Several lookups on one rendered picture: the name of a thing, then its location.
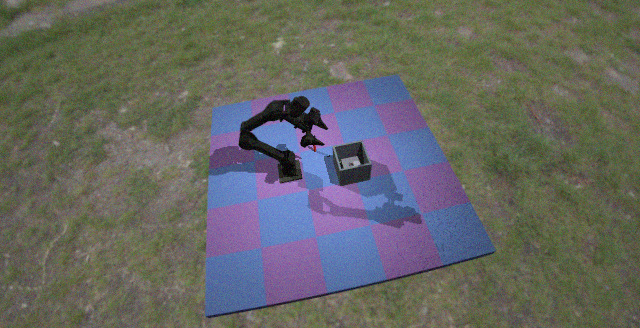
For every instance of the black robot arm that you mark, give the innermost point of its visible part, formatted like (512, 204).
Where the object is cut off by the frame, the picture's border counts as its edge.
(272, 112)

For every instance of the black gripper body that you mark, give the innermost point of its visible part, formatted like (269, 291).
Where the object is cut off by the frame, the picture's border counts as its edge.
(308, 137)

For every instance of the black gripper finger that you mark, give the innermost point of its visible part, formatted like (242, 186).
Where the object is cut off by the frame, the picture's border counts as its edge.
(315, 141)
(321, 123)

